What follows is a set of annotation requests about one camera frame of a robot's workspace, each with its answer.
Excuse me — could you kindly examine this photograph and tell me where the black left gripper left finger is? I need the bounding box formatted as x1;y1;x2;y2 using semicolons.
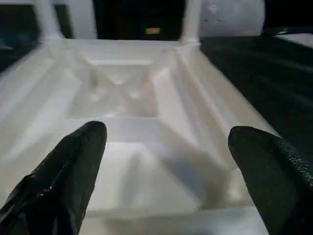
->
0;120;108;235

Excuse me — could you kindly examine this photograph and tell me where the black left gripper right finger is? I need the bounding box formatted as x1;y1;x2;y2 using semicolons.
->
227;125;313;235

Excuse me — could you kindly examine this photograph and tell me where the white plastic table top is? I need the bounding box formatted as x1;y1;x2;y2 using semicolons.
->
0;38;280;235

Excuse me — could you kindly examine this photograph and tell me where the white plastic table leg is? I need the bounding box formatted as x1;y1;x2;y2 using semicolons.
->
180;0;204;47
33;0;65;47

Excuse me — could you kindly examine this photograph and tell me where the flat white board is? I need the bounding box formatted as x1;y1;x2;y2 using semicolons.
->
275;32;313;48

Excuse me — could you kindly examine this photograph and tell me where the black cabinet with gold label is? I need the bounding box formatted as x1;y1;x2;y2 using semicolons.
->
93;0;187;42

